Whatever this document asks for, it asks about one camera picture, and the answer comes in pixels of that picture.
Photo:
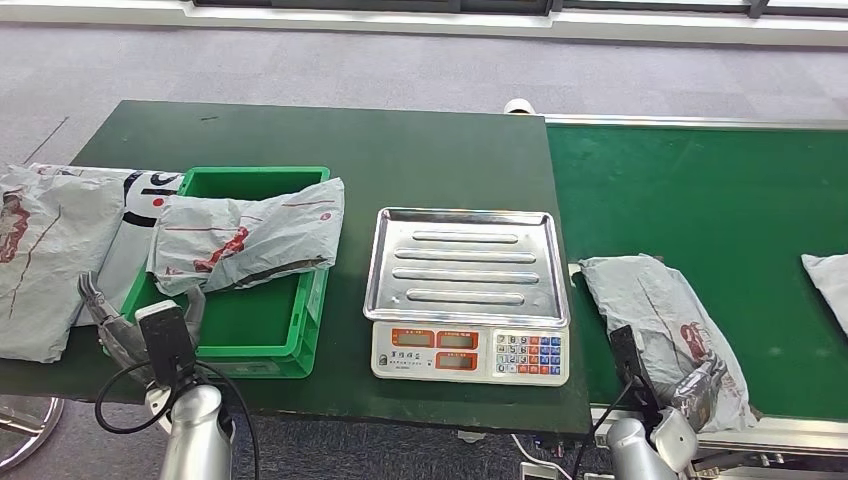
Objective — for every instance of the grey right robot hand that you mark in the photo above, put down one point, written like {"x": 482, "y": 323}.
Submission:
{"x": 702, "y": 391}

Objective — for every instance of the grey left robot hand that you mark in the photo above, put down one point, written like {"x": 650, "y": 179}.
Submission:
{"x": 112, "y": 331}

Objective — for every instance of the grey parcel red line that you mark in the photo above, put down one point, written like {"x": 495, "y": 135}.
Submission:
{"x": 649, "y": 311}

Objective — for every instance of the large grey parcel black letters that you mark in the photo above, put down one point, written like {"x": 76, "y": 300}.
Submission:
{"x": 831, "y": 285}

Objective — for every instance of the small grey parcel red print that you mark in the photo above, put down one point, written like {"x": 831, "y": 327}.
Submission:
{"x": 265, "y": 232}

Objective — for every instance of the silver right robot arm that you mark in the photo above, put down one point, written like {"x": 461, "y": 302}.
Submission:
{"x": 636, "y": 450}

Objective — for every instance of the white parcel black letters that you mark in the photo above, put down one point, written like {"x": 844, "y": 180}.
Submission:
{"x": 129, "y": 258}

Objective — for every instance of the grey parcel dark red print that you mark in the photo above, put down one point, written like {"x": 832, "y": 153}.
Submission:
{"x": 46, "y": 278}

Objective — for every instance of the white conveyor roller end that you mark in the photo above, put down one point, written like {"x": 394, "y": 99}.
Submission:
{"x": 519, "y": 106}

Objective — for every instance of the chrome chair base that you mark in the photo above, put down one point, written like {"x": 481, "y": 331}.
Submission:
{"x": 58, "y": 424}

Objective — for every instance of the green plastic crate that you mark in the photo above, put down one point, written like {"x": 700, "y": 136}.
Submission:
{"x": 258, "y": 324}

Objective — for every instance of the white scale with steel tray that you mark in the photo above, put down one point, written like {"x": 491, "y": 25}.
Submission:
{"x": 464, "y": 265}

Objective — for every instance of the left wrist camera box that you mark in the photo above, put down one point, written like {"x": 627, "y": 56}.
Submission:
{"x": 166, "y": 341}

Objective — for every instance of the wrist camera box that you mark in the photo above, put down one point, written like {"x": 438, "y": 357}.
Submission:
{"x": 166, "y": 341}
{"x": 629, "y": 361}

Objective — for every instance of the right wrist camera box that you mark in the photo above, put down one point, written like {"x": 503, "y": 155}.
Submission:
{"x": 629, "y": 361}

